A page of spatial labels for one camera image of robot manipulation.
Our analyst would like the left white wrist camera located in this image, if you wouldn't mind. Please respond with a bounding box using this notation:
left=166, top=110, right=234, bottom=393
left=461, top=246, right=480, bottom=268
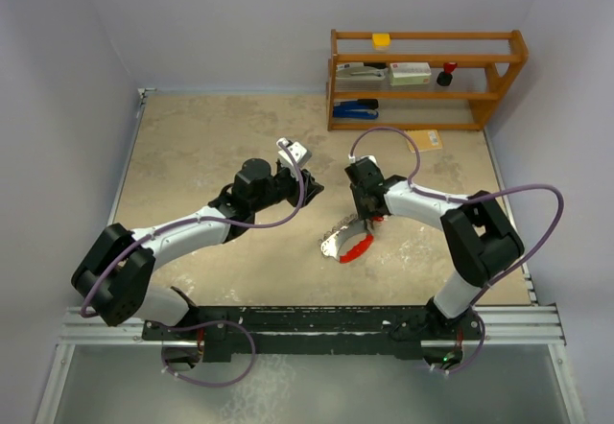
left=276, top=137, right=312, bottom=168

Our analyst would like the grey stapler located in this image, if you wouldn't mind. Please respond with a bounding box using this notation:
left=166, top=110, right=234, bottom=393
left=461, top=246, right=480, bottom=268
left=336, top=61, right=388, bottom=82

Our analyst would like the blue black stapler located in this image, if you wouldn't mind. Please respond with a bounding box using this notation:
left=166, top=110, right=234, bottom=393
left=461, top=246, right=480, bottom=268
left=332, top=99, right=379, bottom=120

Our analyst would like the white staples box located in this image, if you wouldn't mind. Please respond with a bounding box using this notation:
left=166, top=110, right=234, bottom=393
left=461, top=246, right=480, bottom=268
left=389, top=62, right=432, bottom=86

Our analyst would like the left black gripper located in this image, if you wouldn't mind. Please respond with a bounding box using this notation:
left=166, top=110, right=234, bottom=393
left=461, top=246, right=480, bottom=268
left=251, top=165, right=322, bottom=214

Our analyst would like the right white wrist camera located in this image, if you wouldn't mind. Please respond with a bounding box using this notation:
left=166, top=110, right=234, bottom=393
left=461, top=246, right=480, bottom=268
left=348, top=154, right=377, bottom=165

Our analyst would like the black base frame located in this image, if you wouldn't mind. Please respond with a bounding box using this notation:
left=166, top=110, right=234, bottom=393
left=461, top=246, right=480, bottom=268
left=142, top=305, right=484, bottom=363

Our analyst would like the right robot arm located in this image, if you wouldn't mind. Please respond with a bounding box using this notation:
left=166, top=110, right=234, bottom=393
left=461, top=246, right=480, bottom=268
left=345, top=157, right=525, bottom=339

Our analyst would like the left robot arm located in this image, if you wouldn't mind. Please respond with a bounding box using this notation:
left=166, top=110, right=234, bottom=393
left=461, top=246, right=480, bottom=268
left=71, top=158, right=324, bottom=340

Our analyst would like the wooden shelf rack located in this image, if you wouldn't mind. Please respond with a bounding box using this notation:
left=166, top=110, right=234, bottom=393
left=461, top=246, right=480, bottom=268
left=326, top=30, right=529, bottom=130

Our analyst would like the yellow block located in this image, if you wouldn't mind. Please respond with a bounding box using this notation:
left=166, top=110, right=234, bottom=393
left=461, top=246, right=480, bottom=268
left=371, top=33, right=391, bottom=51

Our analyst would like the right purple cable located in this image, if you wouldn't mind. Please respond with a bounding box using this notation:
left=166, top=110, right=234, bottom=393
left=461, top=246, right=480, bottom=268
left=348, top=126, right=566, bottom=377

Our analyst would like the silver red key holder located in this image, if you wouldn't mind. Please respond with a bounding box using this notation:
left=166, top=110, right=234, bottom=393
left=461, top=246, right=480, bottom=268
left=319, top=215, right=374, bottom=264

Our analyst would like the aluminium rail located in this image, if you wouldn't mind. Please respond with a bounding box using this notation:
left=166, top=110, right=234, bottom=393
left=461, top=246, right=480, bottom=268
left=58, top=302, right=568, bottom=347

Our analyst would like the red black stamp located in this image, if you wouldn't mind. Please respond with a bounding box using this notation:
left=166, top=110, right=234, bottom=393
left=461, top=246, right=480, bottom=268
left=437, top=62, right=458, bottom=87

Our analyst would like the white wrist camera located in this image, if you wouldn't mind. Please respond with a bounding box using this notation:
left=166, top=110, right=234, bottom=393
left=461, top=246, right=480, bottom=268
left=348, top=154, right=377, bottom=165
left=276, top=137, right=312, bottom=168

